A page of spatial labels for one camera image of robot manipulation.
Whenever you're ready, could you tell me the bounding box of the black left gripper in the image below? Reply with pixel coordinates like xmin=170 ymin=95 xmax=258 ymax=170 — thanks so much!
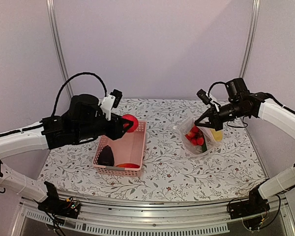
xmin=75 ymin=112 xmax=133 ymax=141

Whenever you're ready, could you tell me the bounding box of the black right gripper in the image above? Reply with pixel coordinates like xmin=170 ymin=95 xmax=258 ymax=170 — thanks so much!
xmin=194 ymin=100 xmax=248 ymax=131

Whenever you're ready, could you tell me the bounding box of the pink plastic basket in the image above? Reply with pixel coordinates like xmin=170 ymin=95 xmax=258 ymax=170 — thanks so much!
xmin=93 ymin=120 xmax=147 ymax=177

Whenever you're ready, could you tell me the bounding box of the yellow pepper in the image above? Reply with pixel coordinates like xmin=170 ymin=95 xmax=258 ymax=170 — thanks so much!
xmin=210 ymin=129 xmax=223 ymax=142

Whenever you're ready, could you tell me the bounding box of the dark purple eggplant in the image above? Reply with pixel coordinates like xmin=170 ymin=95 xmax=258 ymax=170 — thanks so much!
xmin=97 ymin=146 xmax=115 ymax=166

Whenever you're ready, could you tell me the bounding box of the red orange chili pepper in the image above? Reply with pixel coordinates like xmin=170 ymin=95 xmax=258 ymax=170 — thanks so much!
xmin=116 ymin=163 xmax=140 ymax=169

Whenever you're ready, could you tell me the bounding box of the red cherry tomato bunch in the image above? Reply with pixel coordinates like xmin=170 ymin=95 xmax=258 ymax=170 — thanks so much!
xmin=184 ymin=125 xmax=205 ymax=146

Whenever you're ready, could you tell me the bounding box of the clear zip top bag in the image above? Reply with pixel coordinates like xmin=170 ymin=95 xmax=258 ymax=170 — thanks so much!
xmin=176 ymin=117 xmax=223 ymax=158

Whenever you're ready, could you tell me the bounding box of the green cucumber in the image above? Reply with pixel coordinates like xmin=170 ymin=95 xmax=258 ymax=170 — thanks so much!
xmin=201 ymin=143 xmax=207 ymax=152

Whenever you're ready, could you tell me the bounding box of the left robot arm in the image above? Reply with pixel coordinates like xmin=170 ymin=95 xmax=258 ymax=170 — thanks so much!
xmin=0 ymin=94 xmax=134 ymax=213

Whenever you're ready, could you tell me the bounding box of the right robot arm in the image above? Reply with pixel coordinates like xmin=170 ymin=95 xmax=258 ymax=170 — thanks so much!
xmin=194 ymin=78 xmax=295 ymax=214

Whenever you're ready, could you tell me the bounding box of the floral tablecloth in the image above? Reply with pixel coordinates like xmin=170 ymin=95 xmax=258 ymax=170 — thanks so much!
xmin=39 ymin=99 xmax=267 ymax=202

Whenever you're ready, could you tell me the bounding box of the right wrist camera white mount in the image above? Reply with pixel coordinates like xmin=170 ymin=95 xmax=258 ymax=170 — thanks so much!
xmin=197 ymin=89 xmax=221 ymax=112

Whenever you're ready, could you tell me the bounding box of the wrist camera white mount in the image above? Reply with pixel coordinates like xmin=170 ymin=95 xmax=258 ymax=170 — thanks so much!
xmin=99 ymin=89 xmax=122 ymax=121
xmin=197 ymin=89 xmax=221 ymax=112

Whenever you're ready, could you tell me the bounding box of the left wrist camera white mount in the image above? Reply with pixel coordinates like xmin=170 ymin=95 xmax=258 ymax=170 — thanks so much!
xmin=99 ymin=89 xmax=122 ymax=121

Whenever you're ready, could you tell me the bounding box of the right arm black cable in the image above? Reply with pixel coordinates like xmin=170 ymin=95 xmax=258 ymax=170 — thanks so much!
xmin=207 ymin=82 xmax=229 ymax=95

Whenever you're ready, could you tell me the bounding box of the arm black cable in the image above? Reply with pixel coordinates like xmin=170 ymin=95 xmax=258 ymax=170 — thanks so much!
xmin=51 ymin=72 xmax=108 ymax=118
xmin=207 ymin=82 xmax=229 ymax=95

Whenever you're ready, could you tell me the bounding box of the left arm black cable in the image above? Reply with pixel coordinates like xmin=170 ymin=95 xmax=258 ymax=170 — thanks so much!
xmin=51 ymin=72 xmax=108 ymax=118

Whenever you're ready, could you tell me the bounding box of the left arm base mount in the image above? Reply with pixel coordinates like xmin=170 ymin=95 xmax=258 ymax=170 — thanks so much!
xmin=37 ymin=181 xmax=81 ymax=219

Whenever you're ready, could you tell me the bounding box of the aluminium front rail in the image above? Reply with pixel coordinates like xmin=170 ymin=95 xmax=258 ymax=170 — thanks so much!
xmin=11 ymin=189 xmax=295 ymax=236

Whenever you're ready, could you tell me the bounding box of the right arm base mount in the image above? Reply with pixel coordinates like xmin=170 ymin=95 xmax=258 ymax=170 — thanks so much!
xmin=227 ymin=187 xmax=270 ymax=219

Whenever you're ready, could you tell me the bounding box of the right aluminium frame post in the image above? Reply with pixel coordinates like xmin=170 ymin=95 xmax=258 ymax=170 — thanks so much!
xmin=239 ymin=0 xmax=261 ymax=78

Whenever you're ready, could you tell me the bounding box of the aluminium frame post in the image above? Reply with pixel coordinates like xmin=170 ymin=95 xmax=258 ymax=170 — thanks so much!
xmin=239 ymin=0 xmax=261 ymax=78
xmin=46 ymin=0 xmax=76 ymax=105

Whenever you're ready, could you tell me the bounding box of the left aluminium frame post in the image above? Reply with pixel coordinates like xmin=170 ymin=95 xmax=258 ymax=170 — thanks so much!
xmin=46 ymin=0 xmax=76 ymax=105

